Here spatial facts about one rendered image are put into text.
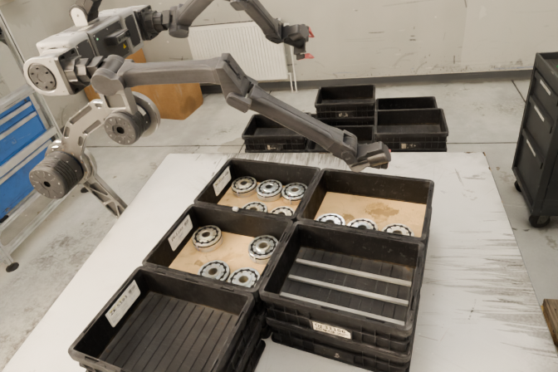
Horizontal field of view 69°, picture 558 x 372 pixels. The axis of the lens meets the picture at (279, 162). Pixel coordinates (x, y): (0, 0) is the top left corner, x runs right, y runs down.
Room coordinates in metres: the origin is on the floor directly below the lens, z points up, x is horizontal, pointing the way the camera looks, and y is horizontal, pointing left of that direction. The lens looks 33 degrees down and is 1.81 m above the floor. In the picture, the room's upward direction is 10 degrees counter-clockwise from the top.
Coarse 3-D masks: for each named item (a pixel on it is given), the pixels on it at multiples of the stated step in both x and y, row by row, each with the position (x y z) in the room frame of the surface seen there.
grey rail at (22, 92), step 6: (18, 90) 2.77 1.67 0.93; (24, 90) 2.75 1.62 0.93; (30, 90) 2.78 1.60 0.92; (6, 96) 2.68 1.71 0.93; (12, 96) 2.66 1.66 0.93; (18, 96) 2.68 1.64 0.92; (24, 96) 2.72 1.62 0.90; (0, 102) 2.58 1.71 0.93; (6, 102) 2.58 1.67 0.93; (12, 102) 2.62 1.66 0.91; (0, 108) 2.52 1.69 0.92; (6, 108) 2.55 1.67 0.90
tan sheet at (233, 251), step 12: (228, 240) 1.07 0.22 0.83; (240, 240) 1.06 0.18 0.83; (180, 252) 1.04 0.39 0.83; (192, 252) 1.03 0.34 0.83; (204, 252) 1.02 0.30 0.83; (216, 252) 1.01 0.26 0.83; (228, 252) 1.00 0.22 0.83; (240, 252) 1.00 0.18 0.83; (180, 264) 0.99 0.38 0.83; (192, 264) 0.98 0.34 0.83; (228, 264) 0.95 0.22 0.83; (240, 264) 0.94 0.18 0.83; (252, 264) 0.94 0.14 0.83
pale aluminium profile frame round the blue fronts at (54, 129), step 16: (0, 16) 2.83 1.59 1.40; (16, 48) 2.83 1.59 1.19; (48, 112) 2.84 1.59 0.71; (32, 144) 2.57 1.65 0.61; (16, 160) 2.41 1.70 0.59; (0, 176) 2.27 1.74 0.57; (32, 192) 2.45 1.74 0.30; (16, 208) 2.28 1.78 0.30; (48, 208) 2.46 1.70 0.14; (0, 224) 2.13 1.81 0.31; (32, 224) 2.30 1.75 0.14; (16, 240) 2.15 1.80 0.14; (0, 256) 2.01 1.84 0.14
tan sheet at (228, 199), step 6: (282, 186) 1.32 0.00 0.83; (228, 192) 1.35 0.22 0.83; (222, 198) 1.31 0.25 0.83; (228, 198) 1.30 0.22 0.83; (234, 198) 1.30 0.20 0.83; (240, 198) 1.29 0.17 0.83; (246, 198) 1.28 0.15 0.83; (252, 198) 1.28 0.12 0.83; (258, 198) 1.27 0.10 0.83; (222, 204) 1.27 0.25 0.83; (228, 204) 1.26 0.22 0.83; (234, 204) 1.26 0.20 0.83; (240, 204) 1.25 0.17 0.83; (270, 204) 1.22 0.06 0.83; (276, 204) 1.22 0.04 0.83; (282, 204) 1.21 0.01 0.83; (288, 204) 1.20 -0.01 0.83; (270, 210) 1.19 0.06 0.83
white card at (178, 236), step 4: (188, 216) 1.13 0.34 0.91; (184, 220) 1.11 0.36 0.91; (188, 220) 1.13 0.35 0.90; (180, 224) 1.09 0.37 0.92; (184, 224) 1.10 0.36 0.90; (188, 224) 1.12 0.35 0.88; (192, 224) 1.13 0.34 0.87; (180, 228) 1.08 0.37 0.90; (184, 228) 1.10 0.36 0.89; (188, 228) 1.11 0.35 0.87; (176, 232) 1.06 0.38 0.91; (180, 232) 1.08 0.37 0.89; (184, 232) 1.09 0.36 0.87; (172, 236) 1.04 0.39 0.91; (176, 236) 1.06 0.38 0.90; (180, 236) 1.07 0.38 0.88; (184, 236) 1.09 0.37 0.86; (172, 240) 1.04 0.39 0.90; (176, 240) 1.05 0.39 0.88; (180, 240) 1.07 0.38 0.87; (172, 244) 1.03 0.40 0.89; (176, 244) 1.04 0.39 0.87; (172, 248) 1.02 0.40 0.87
